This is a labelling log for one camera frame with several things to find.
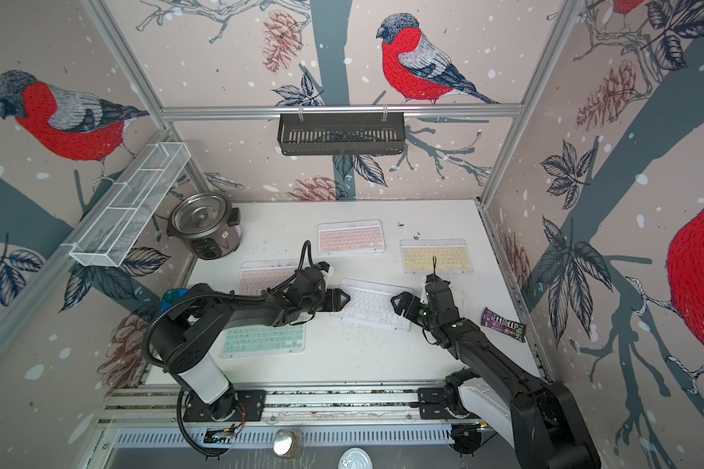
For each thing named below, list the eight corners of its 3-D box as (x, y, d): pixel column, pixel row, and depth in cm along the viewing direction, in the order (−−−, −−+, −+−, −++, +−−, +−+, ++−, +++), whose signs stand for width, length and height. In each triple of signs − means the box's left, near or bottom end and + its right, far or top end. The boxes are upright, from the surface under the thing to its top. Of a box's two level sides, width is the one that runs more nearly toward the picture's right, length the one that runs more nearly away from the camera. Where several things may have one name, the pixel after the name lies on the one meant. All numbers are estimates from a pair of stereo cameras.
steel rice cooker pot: (181, 266, 104) (152, 234, 89) (200, 226, 116) (177, 193, 101) (240, 266, 103) (220, 233, 89) (253, 226, 116) (237, 192, 101)
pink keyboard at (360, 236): (315, 254, 107) (314, 250, 105) (319, 224, 117) (318, 219, 115) (384, 254, 107) (384, 250, 105) (382, 223, 117) (382, 219, 115)
